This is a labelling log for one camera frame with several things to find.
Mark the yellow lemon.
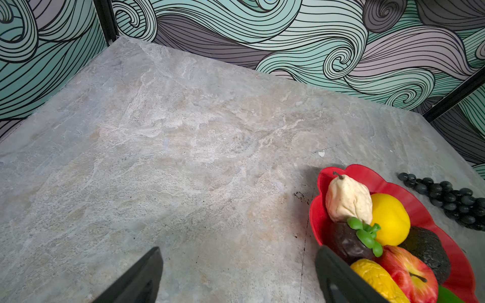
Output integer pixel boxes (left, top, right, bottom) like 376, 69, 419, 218
371, 193, 410, 246

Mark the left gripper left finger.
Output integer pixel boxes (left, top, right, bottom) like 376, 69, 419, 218
93, 247, 164, 303

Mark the red flower-shaped fruit bowl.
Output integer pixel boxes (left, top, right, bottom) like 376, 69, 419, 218
309, 164, 478, 302

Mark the black avocado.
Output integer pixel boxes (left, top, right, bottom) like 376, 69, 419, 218
399, 226, 451, 285

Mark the black frame post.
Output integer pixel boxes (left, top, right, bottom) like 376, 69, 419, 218
422, 67, 484, 122

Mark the black grape bunch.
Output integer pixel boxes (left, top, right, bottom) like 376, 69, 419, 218
397, 172, 484, 232

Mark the dark purple mangosteen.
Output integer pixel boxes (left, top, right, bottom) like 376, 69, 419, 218
327, 217, 383, 265

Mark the small yellow wrinkled fruit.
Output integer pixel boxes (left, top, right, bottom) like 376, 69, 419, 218
351, 259, 410, 303

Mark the pale yellow pear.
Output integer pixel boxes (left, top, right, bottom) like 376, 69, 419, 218
325, 172, 373, 224

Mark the green lime fruit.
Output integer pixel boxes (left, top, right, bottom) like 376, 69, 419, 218
437, 285, 464, 303

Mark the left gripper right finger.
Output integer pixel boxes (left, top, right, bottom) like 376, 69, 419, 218
314, 246, 388, 303

